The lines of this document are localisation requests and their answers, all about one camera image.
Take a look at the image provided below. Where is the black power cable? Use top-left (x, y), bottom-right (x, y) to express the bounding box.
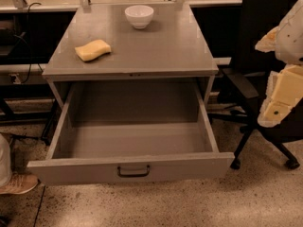
top-left (12, 1), bottom-right (45, 84)

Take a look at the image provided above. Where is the grey open top drawer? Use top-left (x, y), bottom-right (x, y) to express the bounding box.
top-left (27, 79), bottom-right (234, 185)

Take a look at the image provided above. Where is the black drawer handle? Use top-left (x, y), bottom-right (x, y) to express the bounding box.
top-left (116, 165), bottom-right (151, 178)

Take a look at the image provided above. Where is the yellow sponge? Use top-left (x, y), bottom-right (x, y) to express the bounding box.
top-left (75, 40), bottom-right (112, 61)

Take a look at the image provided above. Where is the grey metal cabinet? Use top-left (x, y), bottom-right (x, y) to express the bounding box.
top-left (43, 3), bottom-right (218, 105)

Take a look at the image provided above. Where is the black office chair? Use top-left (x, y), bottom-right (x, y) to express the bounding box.
top-left (216, 0), bottom-right (303, 169)

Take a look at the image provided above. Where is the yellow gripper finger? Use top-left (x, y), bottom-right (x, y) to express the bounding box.
top-left (255, 26), bottom-right (278, 53)
top-left (258, 64), bottom-right (303, 128)

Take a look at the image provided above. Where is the white ceramic bowl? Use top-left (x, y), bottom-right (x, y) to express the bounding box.
top-left (124, 5), bottom-right (154, 29)

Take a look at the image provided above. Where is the white wall outlet box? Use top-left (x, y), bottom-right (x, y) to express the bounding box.
top-left (9, 74), bottom-right (21, 84)

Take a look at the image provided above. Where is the tan sneaker shoe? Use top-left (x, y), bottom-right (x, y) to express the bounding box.
top-left (0, 173), bottom-right (38, 195)

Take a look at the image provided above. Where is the white trouser leg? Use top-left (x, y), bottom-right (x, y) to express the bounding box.
top-left (0, 134), bottom-right (12, 187)

